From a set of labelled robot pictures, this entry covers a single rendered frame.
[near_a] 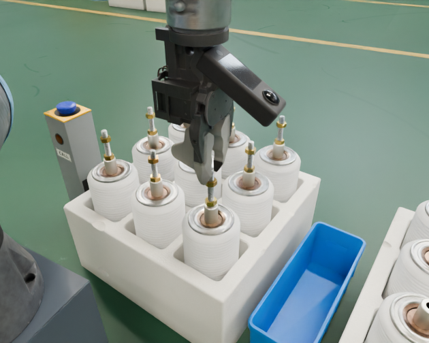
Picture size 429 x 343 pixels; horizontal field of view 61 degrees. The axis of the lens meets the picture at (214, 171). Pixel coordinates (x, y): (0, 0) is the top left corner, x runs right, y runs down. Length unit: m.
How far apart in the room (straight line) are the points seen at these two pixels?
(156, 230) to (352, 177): 0.71
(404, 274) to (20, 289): 0.50
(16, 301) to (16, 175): 0.87
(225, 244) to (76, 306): 0.23
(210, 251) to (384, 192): 0.70
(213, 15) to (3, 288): 0.35
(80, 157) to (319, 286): 0.59
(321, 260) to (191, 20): 0.62
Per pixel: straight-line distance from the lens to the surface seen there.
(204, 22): 0.42
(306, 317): 0.80
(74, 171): 0.87
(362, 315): 0.60
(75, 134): 0.83
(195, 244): 0.58
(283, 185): 0.75
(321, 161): 1.24
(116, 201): 0.71
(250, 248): 0.65
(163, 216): 0.63
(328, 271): 0.88
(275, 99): 0.44
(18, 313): 0.44
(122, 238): 0.68
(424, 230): 0.69
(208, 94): 0.44
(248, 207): 0.64
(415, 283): 0.60
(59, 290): 0.47
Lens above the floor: 0.65
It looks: 35 degrees down
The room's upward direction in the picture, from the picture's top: straight up
